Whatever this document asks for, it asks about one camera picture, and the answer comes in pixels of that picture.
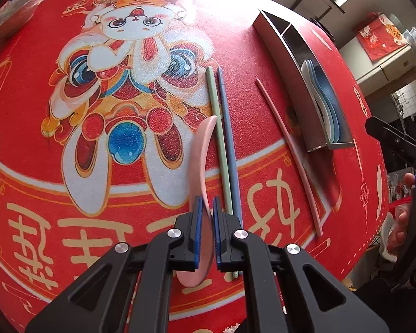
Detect metal utensil tray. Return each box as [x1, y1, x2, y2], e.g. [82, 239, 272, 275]
[252, 8, 354, 153]

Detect pink spoon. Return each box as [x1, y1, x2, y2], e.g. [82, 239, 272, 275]
[176, 115, 218, 288]

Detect person's right hand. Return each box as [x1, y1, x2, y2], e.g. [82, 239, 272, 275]
[386, 171, 416, 255]

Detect pink chopstick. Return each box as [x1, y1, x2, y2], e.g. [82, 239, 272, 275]
[255, 78, 324, 237]

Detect blue chopstick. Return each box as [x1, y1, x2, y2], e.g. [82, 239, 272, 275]
[217, 67, 245, 274]

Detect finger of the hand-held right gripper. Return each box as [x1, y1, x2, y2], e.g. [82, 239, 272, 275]
[365, 116, 416, 167]

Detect green chopstick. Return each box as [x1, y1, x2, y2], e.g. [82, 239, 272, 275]
[205, 66, 241, 281]

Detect clear glass items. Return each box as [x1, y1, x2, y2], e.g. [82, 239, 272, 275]
[402, 26, 416, 47]

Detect clear plastic bag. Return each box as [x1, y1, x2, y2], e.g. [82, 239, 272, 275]
[0, 0, 52, 40]

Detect red printed table mat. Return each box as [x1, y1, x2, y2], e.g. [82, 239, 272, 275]
[0, 0, 390, 325]

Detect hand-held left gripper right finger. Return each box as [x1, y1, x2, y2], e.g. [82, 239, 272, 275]
[212, 196, 390, 333]

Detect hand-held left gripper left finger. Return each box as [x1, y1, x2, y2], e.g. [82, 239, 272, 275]
[25, 195, 205, 333]

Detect pale green spoon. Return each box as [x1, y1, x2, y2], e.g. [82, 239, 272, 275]
[306, 59, 337, 144]

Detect blue spoon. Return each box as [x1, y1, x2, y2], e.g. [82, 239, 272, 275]
[311, 60, 342, 143]

